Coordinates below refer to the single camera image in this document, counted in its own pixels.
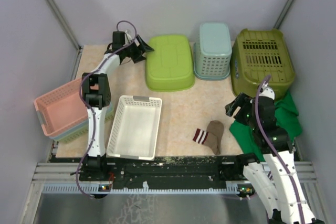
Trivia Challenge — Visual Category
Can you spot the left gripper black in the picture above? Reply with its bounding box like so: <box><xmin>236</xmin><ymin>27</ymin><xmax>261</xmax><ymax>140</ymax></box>
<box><xmin>123</xmin><ymin>35</ymin><xmax>154</xmax><ymax>64</ymax></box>

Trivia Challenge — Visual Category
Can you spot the lime green plastic tub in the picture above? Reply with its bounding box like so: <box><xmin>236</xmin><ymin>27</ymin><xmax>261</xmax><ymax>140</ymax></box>
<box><xmin>145</xmin><ymin>34</ymin><xmax>195</xmax><ymax>92</ymax></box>

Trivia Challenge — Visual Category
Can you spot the light blue perforated basket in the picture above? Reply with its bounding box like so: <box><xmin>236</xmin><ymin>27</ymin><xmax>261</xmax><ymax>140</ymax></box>
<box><xmin>193</xmin><ymin>22</ymin><xmax>232</xmax><ymax>81</ymax></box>

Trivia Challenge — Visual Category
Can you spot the olive green large container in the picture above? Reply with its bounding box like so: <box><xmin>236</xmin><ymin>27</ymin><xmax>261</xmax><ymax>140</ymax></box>
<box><xmin>230</xmin><ymin>29</ymin><xmax>296</xmax><ymax>101</ymax></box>

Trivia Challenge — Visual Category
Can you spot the white perforated basket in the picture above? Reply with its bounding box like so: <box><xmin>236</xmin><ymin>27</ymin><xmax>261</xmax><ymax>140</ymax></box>
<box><xmin>106</xmin><ymin>95</ymin><xmax>162</xmax><ymax>161</ymax></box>

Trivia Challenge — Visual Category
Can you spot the pink perforated basket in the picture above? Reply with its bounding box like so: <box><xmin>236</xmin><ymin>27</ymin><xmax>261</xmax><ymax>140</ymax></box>
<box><xmin>34</xmin><ymin>79</ymin><xmax>88</xmax><ymax>137</ymax></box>

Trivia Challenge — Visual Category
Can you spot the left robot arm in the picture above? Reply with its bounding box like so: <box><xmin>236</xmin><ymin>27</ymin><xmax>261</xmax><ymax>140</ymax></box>
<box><xmin>76</xmin><ymin>31</ymin><xmax>154</xmax><ymax>180</ymax></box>

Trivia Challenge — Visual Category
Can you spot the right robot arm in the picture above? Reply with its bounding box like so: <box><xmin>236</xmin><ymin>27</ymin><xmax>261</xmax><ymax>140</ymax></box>
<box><xmin>225</xmin><ymin>86</ymin><xmax>322</xmax><ymax>223</ymax></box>

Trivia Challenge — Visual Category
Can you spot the brown striped sock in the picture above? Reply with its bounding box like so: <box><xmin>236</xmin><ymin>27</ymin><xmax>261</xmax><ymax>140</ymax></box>
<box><xmin>193</xmin><ymin>120</ymin><xmax>224</xmax><ymax>155</ymax></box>

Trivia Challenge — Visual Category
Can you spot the green cloth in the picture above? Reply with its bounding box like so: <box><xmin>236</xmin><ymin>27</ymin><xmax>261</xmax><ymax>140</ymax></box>
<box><xmin>229</xmin><ymin>91</ymin><xmax>302</xmax><ymax>162</ymax></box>

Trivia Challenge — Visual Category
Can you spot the light green perforated basket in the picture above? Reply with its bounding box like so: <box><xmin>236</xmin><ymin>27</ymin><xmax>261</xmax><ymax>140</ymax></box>
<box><xmin>59</xmin><ymin>128</ymin><xmax>88</xmax><ymax>143</ymax></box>

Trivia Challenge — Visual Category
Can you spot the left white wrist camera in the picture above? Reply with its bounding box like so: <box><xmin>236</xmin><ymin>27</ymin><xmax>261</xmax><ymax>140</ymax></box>
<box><xmin>125</xmin><ymin>29</ymin><xmax>133</xmax><ymax>44</ymax></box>

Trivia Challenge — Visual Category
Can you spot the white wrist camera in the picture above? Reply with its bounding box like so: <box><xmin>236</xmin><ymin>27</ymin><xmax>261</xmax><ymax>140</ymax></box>
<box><xmin>259</xmin><ymin>84</ymin><xmax>275</xmax><ymax>101</ymax></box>
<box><xmin>125</xmin><ymin>29</ymin><xmax>133</xmax><ymax>44</ymax></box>

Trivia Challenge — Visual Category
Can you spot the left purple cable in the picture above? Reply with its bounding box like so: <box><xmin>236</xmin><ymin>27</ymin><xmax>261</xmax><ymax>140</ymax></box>
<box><xmin>75</xmin><ymin>20</ymin><xmax>138</xmax><ymax>200</ymax></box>

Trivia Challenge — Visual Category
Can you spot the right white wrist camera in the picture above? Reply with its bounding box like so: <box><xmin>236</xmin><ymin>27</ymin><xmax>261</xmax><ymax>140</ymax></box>
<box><xmin>259</xmin><ymin>84</ymin><xmax>275</xmax><ymax>101</ymax></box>

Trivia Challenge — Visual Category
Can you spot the grey slotted cable duct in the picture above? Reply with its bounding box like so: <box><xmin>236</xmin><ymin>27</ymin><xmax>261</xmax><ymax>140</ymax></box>
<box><xmin>41</xmin><ymin>183</ymin><xmax>257</xmax><ymax>195</ymax></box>

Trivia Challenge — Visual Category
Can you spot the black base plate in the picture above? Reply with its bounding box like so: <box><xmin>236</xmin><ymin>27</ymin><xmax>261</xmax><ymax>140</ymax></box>
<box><xmin>78</xmin><ymin>155</ymin><xmax>266</xmax><ymax>199</ymax></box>

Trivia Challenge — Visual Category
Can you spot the aluminium frame rail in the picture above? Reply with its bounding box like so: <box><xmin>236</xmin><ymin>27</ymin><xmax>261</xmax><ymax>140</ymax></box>
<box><xmin>32</xmin><ymin>161</ymin><xmax>317</xmax><ymax>183</ymax></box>

